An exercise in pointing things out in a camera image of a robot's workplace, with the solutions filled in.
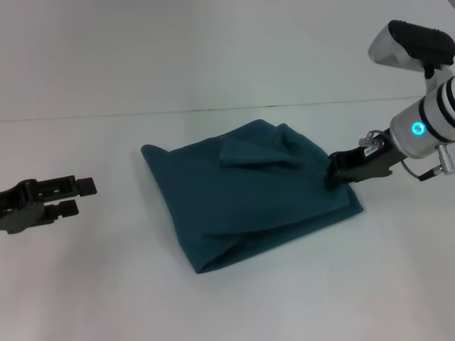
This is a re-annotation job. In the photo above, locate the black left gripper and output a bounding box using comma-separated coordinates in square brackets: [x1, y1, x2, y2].
[0, 175, 97, 235]

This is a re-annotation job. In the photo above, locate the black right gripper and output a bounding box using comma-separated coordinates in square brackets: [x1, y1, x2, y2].
[323, 129, 405, 189]

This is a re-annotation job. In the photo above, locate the blue FREE print T-shirt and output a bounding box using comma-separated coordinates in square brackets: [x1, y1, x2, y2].
[140, 119, 364, 275]

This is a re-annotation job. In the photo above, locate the clear plastic cable plug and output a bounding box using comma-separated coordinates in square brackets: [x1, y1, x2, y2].
[358, 129, 387, 149]

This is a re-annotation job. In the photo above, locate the right arm grey connector cable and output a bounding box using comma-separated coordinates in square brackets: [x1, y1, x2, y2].
[400, 144, 455, 181]

